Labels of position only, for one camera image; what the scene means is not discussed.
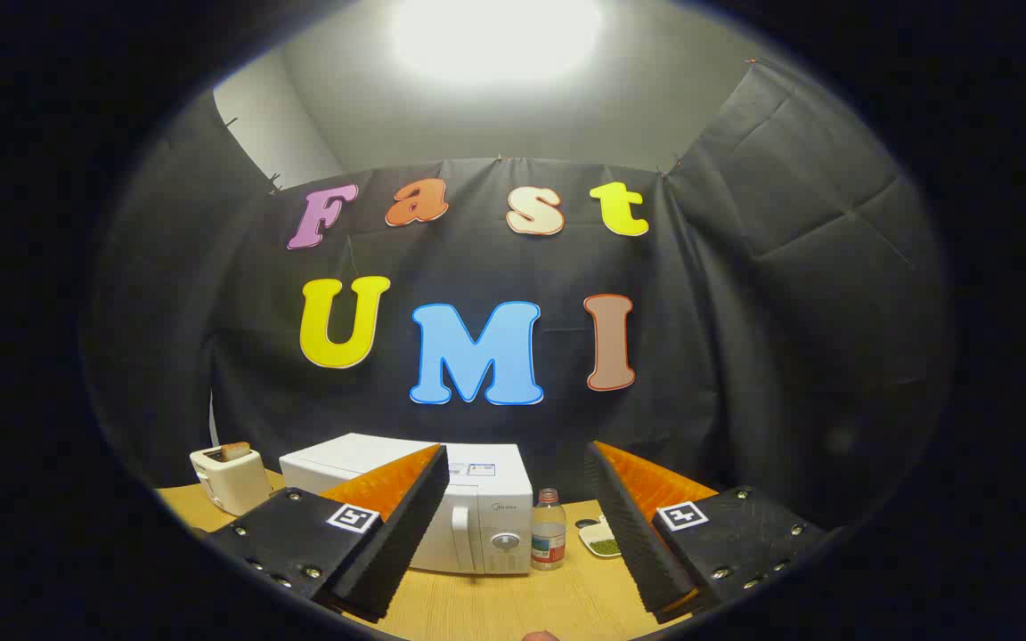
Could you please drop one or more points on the white toaster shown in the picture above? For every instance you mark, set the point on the white toaster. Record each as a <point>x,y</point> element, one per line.
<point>237,485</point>

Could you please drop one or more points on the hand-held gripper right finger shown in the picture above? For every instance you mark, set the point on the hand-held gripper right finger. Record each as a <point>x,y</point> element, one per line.
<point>638,543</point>

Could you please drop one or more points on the white microwave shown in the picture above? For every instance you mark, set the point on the white microwave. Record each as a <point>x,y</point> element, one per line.
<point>486,507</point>

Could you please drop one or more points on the toast slice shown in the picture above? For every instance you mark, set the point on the toast slice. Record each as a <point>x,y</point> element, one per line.
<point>235,451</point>

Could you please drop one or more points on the clear plastic water bottle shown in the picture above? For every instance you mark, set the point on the clear plastic water bottle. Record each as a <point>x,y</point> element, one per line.
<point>548,534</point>

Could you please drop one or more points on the white divided bean dish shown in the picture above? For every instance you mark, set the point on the white divided bean dish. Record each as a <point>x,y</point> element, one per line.
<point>604,545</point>

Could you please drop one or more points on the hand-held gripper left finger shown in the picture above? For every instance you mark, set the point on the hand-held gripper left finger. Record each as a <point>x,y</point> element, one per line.
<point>397,552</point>

